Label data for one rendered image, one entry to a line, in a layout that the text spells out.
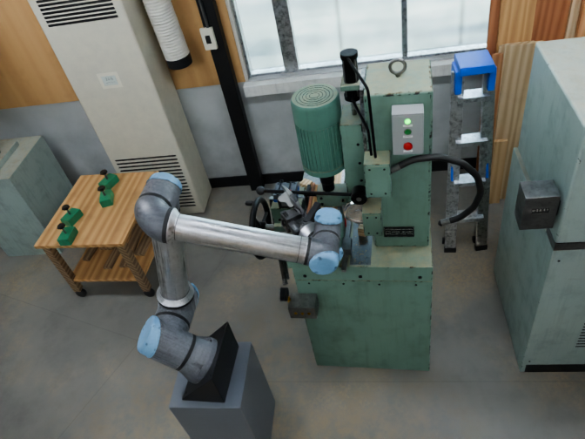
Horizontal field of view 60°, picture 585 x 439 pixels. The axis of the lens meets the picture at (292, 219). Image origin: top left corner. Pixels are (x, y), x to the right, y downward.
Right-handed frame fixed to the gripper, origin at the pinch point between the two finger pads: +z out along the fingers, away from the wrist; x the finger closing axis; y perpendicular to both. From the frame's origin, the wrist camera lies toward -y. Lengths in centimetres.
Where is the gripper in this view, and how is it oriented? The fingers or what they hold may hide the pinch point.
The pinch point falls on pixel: (285, 199)
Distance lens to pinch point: 198.3
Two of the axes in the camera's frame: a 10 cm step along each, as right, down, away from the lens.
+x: 0.5, 7.1, 7.0
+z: -5.2, -5.8, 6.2
